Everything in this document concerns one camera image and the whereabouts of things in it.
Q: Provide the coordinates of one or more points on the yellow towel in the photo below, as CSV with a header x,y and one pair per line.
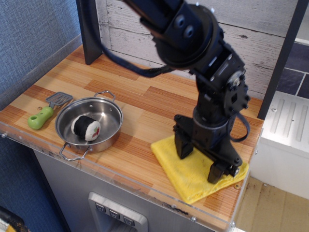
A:
x,y
189,176

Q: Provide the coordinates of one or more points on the green handled grey spatula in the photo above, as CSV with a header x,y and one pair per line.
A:
x,y
58,99

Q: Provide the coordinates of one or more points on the clear acrylic edge guard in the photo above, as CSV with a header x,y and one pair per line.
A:
x,y
152,176

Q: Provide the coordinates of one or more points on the white ribbed box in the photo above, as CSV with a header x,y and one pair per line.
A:
x,y
282,153

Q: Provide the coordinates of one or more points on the silver dispenser button panel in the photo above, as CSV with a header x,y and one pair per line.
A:
x,y
110,216

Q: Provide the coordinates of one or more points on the dark right frame post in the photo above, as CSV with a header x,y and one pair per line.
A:
x,y
287,46

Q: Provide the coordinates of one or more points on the grey toy fridge cabinet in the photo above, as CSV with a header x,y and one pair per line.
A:
x,y
72,181

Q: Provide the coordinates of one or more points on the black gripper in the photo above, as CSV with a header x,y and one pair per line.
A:
x,y
213,142

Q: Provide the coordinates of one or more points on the plush sushi roll toy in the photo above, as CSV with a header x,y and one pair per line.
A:
x,y
86,128

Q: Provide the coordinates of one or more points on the dark left frame post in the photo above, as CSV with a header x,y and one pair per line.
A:
x,y
89,26

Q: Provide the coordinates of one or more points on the yellow black object corner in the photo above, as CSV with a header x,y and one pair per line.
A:
x,y
10,222

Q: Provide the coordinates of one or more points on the dark frame post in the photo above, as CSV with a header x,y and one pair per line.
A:
x,y
89,26
287,46

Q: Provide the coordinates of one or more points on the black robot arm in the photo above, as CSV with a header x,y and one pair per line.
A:
x,y
188,37

